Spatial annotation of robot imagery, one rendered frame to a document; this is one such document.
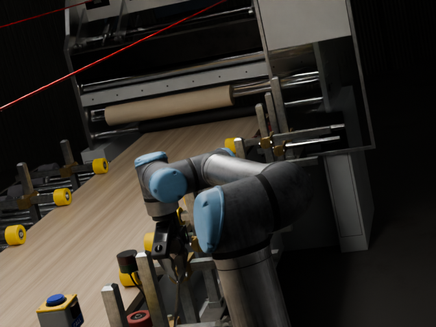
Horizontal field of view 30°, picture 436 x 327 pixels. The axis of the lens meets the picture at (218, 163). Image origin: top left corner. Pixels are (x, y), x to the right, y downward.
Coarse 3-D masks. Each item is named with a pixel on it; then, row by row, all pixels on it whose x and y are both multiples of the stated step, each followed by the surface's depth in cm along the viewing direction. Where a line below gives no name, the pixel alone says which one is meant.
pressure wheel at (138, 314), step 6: (138, 312) 241; (144, 312) 240; (132, 318) 239; (138, 318) 238; (144, 318) 236; (150, 318) 237; (132, 324) 235; (138, 324) 235; (144, 324) 235; (150, 324) 237
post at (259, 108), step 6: (258, 108) 388; (258, 114) 389; (264, 114) 389; (258, 120) 390; (264, 120) 389; (264, 126) 390; (264, 132) 391; (264, 150) 393; (270, 150) 393; (270, 156) 394; (270, 162) 395
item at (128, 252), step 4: (120, 252) 230; (124, 252) 230; (128, 252) 229; (132, 252) 228; (120, 256) 227; (124, 256) 226; (132, 280) 230; (140, 280) 228; (136, 284) 231; (140, 288) 231; (144, 296) 231; (148, 308) 232
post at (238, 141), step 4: (236, 140) 342; (240, 140) 342; (236, 144) 343; (240, 144) 342; (244, 144) 345; (236, 148) 343; (240, 148) 343; (244, 148) 344; (236, 152) 344; (240, 152) 343; (244, 152) 343; (240, 156) 344; (244, 156) 343
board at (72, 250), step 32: (224, 128) 464; (256, 128) 446; (128, 160) 439; (96, 192) 389; (128, 192) 376; (64, 224) 348; (96, 224) 338; (128, 224) 328; (0, 256) 325; (32, 256) 316; (64, 256) 308; (96, 256) 300; (0, 288) 289; (32, 288) 282; (64, 288) 275; (96, 288) 269; (128, 288) 263; (0, 320) 260; (32, 320) 255; (96, 320) 244
